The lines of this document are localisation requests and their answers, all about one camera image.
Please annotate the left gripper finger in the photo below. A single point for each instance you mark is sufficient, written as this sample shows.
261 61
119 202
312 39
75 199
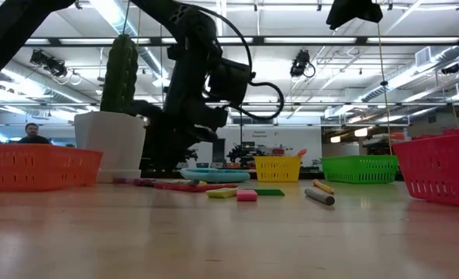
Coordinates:
171 143

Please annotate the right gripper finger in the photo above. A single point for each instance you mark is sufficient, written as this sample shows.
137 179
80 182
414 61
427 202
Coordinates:
353 9

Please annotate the pink eraser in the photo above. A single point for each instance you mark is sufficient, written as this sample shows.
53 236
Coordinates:
247 195

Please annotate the green eraser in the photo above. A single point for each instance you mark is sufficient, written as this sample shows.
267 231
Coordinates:
270 192

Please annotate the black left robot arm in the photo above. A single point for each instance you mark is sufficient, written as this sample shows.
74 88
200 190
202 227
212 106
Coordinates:
183 27

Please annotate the black background robot arm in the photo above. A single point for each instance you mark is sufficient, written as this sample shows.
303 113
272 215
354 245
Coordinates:
245 153

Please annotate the yellow crayon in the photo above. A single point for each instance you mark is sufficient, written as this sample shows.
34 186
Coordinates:
192 182

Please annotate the blue calculator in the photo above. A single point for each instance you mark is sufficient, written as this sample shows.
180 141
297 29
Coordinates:
214 176

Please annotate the white plant pot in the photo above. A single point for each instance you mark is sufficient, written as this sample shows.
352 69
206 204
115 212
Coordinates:
113 143

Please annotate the red crayon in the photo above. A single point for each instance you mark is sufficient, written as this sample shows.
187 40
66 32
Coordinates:
221 187

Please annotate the green cactus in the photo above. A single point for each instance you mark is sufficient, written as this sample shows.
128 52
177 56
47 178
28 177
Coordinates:
119 73

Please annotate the black overhead light beam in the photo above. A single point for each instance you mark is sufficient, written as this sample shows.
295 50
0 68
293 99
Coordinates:
258 40

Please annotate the yellow plastic bin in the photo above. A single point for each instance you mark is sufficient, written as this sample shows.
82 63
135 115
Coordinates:
278 168

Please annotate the orange plastic bin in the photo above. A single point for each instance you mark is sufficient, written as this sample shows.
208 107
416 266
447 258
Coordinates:
39 166

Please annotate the person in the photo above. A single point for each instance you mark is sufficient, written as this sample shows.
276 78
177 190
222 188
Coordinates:
33 135

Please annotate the grey crayon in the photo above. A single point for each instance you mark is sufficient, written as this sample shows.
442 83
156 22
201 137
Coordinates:
319 197

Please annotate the green plastic bin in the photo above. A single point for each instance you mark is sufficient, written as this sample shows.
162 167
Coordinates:
359 168

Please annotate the red plastic bin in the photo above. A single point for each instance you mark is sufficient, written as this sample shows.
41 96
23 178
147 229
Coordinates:
442 170

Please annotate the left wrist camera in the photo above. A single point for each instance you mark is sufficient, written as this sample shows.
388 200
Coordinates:
229 83

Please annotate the black hanging camera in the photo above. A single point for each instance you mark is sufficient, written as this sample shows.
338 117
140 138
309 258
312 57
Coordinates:
300 62

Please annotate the black hanging camera rig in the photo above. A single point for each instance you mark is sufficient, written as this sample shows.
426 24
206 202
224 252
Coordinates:
47 62

